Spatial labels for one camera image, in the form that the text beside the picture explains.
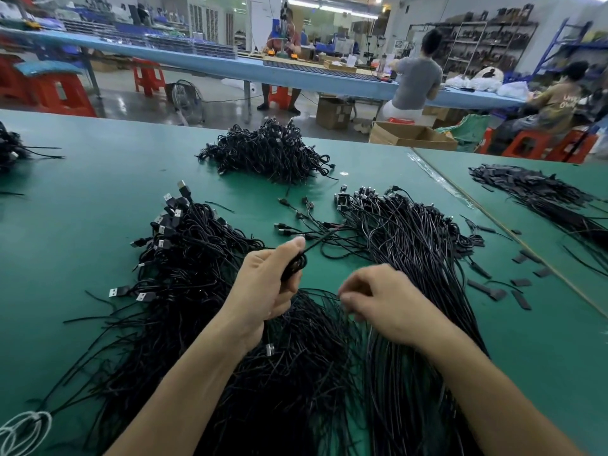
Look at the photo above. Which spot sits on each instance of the person's left hand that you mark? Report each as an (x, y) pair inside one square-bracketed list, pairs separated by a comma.
[(256, 289)]

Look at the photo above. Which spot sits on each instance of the person's right hand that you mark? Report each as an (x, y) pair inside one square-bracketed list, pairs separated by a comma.
[(394, 304)]

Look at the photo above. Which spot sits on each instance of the person's left forearm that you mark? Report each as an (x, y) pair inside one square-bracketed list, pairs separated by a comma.
[(176, 403)]

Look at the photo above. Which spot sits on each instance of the person's right forearm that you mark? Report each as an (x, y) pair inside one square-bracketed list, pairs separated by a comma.
[(513, 399)]

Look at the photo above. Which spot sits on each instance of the scattered dark tie pieces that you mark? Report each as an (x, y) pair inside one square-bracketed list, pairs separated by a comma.
[(522, 299)]

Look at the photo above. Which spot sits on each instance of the open cardboard box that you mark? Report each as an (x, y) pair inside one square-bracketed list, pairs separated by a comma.
[(413, 135)]

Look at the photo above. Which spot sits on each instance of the green bag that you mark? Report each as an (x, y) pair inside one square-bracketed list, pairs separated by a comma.
[(468, 133)]

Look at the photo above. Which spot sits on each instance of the small cardboard box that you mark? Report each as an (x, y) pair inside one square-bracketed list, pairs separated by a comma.
[(334, 113)]

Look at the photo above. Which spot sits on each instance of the red plastic stool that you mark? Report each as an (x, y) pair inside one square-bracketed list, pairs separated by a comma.
[(9, 78), (279, 97), (528, 145), (148, 78)]

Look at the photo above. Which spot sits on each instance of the grey floor fan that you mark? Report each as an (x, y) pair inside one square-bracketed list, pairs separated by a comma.
[(186, 101)]

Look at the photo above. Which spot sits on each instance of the long blue workbench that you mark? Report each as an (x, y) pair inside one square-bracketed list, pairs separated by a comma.
[(249, 69)]

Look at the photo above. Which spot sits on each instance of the pile of white bags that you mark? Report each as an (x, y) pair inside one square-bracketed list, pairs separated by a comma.
[(489, 82)]

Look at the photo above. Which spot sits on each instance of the white pillar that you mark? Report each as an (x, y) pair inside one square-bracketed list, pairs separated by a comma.
[(264, 21)]

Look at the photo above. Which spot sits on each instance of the metal storage shelf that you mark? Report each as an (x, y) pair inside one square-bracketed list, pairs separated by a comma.
[(489, 38)]

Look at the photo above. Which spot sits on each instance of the red stool with blue seat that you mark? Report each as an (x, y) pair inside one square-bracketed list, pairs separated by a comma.
[(55, 88)]

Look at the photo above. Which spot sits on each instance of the blue metal rack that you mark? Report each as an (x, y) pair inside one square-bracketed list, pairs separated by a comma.
[(572, 47)]

